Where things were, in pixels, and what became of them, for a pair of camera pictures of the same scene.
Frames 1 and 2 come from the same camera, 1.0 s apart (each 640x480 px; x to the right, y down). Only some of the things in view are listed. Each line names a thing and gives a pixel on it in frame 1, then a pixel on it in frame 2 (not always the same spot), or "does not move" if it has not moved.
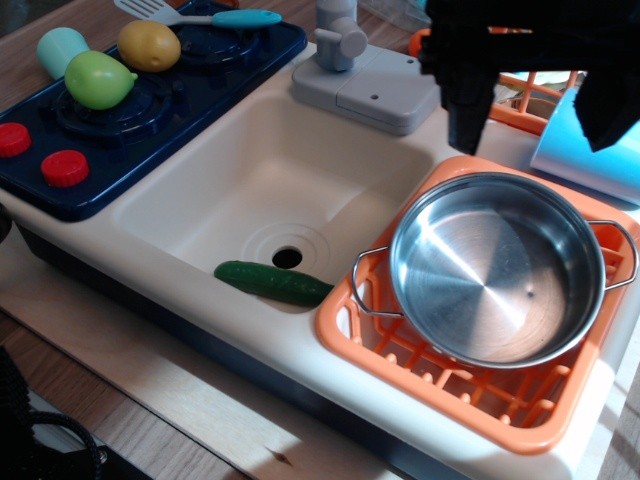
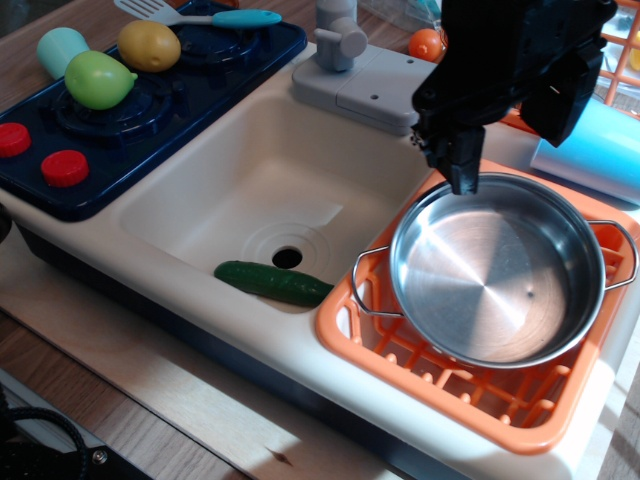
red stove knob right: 65,168 does not move
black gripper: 518,36 → 499,51
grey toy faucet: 370,84 does not move
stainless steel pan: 496,270 does not move
